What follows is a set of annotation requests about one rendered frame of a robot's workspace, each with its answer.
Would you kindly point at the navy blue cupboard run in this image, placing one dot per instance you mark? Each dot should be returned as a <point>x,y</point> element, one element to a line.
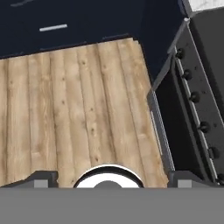
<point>102,20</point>

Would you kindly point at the black oven knob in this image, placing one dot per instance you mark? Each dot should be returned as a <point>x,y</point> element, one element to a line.
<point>204,127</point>
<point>179,53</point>
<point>221,178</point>
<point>194,96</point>
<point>187,74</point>
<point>214,152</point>

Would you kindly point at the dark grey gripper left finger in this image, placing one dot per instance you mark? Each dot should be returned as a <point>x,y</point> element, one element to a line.
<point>43,176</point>

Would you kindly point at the round white and black object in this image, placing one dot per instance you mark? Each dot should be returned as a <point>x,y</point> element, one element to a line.
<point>96,180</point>

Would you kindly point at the black oven with hob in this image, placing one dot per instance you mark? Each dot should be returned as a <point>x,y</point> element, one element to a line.
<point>201,87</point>

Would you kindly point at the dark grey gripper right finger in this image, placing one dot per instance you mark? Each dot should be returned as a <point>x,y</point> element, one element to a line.
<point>182,176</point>

